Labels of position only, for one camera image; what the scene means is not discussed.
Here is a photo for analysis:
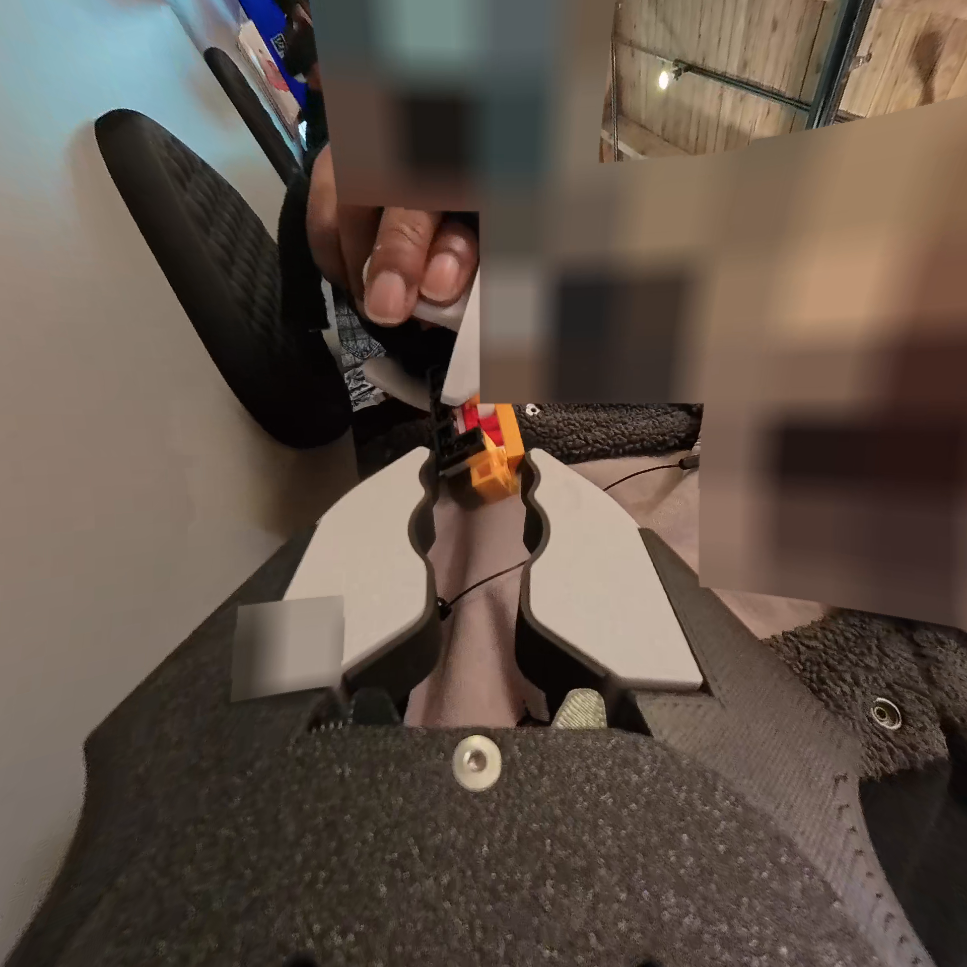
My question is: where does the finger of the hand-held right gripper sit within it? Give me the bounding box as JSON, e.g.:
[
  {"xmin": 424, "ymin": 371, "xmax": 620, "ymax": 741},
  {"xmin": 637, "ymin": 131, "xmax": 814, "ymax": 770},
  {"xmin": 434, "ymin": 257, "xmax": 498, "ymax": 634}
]
[
  {"xmin": 442, "ymin": 294, "xmax": 483, "ymax": 409},
  {"xmin": 360, "ymin": 356, "xmax": 442, "ymax": 413}
]

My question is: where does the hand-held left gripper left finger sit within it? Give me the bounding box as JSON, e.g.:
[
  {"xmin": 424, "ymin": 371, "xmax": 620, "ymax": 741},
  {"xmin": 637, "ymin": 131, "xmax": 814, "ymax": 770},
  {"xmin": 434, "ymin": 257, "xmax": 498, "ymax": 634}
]
[{"xmin": 285, "ymin": 446, "xmax": 439, "ymax": 675}]

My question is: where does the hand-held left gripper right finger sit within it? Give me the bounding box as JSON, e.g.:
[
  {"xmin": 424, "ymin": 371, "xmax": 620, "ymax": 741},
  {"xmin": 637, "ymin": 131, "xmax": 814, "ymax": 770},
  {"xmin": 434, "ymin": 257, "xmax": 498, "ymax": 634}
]
[{"xmin": 519, "ymin": 449, "xmax": 705, "ymax": 696}]

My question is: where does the orange red grey lego assembly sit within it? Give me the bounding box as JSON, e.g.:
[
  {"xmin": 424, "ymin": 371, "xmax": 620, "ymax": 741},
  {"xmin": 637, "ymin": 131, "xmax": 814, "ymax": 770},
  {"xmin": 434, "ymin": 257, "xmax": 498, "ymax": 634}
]
[{"xmin": 437, "ymin": 396, "xmax": 528, "ymax": 504}]

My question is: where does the plaid cloth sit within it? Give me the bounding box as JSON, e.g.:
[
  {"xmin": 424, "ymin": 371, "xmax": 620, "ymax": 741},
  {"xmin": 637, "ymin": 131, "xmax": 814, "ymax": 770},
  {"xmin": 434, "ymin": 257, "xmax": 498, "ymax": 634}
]
[{"xmin": 324, "ymin": 295, "xmax": 397, "ymax": 418}]

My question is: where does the beige garment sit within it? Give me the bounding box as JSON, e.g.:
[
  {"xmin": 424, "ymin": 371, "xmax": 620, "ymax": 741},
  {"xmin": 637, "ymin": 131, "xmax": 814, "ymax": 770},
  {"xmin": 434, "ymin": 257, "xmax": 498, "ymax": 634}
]
[{"xmin": 405, "ymin": 443, "xmax": 855, "ymax": 729}]

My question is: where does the dark fleece jacket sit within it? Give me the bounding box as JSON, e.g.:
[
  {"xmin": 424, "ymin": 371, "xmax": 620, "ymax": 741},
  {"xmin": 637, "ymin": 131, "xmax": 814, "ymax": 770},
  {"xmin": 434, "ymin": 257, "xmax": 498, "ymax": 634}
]
[{"xmin": 519, "ymin": 399, "xmax": 967, "ymax": 787}]

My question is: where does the black wired earbud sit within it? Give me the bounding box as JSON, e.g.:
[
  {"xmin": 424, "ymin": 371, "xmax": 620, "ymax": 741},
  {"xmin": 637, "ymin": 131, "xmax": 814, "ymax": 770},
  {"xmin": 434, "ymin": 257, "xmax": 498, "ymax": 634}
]
[{"xmin": 436, "ymin": 451, "xmax": 705, "ymax": 620}]

